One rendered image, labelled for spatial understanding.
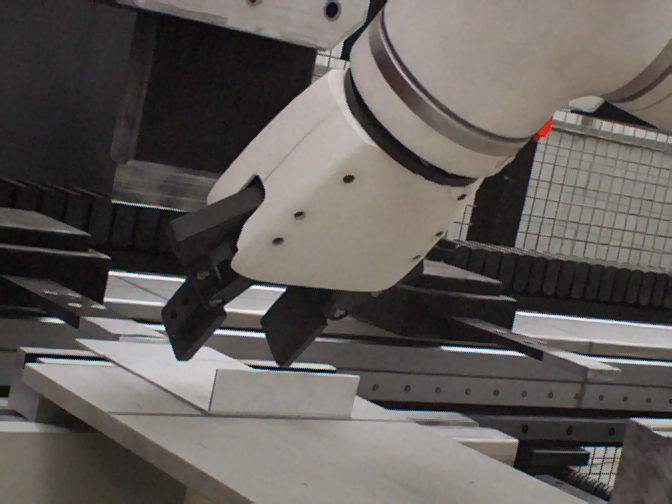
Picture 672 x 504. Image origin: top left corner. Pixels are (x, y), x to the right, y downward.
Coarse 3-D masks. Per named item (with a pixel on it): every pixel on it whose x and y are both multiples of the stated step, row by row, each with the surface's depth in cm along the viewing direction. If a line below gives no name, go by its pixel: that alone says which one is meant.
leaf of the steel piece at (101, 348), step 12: (96, 348) 75; (108, 348) 75; (120, 348) 76; (132, 348) 76; (144, 348) 77; (156, 348) 78; (168, 348) 78; (204, 348) 81; (216, 360) 78; (228, 360) 79
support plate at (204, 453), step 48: (48, 384) 67; (96, 384) 67; (144, 384) 70; (144, 432) 61; (192, 432) 62; (240, 432) 64; (288, 432) 66; (336, 432) 68; (384, 432) 70; (432, 432) 72; (192, 480) 57; (240, 480) 56; (288, 480) 58; (336, 480) 59; (384, 480) 61; (432, 480) 63; (480, 480) 64; (528, 480) 66
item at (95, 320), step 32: (0, 224) 90; (32, 224) 92; (64, 224) 96; (0, 256) 89; (32, 256) 90; (64, 256) 92; (96, 256) 93; (0, 288) 89; (32, 288) 87; (64, 288) 89; (96, 288) 93; (64, 320) 82; (96, 320) 81; (128, 320) 83
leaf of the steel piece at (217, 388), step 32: (160, 384) 69; (192, 384) 71; (224, 384) 66; (256, 384) 67; (288, 384) 68; (320, 384) 70; (352, 384) 71; (256, 416) 68; (288, 416) 69; (320, 416) 70
